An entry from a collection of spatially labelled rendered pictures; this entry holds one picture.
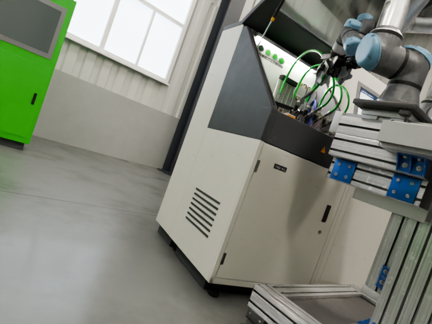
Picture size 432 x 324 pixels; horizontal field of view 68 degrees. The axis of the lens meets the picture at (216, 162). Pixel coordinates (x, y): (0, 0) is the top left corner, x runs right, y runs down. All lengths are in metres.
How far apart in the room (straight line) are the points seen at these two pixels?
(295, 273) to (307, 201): 0.42
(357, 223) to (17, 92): 3.24
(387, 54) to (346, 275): 1.40
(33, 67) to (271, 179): 2.83
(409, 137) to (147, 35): 4.99
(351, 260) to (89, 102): 4.34
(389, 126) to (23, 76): 3.33
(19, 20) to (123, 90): 2.23
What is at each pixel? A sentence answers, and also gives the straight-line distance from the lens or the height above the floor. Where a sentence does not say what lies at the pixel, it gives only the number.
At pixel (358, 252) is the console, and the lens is 2.26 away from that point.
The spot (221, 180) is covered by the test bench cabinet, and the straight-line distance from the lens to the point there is 1.69.
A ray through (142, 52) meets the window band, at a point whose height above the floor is 1.79.
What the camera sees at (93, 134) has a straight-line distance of 5.47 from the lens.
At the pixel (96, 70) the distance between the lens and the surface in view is 5.46.
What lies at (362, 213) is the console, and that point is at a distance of 2.16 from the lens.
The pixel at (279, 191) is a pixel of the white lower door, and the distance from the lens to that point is 1.66.
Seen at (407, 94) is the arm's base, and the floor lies 1.09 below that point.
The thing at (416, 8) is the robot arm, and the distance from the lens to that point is 1.63.
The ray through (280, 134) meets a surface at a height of 0.85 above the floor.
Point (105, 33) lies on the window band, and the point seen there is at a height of 1.76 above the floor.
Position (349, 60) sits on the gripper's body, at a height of 1.32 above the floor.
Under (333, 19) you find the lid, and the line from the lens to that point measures 2.21.
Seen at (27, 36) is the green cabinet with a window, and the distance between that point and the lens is 3.81.
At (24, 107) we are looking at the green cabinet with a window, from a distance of 3.80.
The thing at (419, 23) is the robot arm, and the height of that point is 1.53.
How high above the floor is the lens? 0.67
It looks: 2 degrees down
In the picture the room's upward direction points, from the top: 20 degrees clockwise
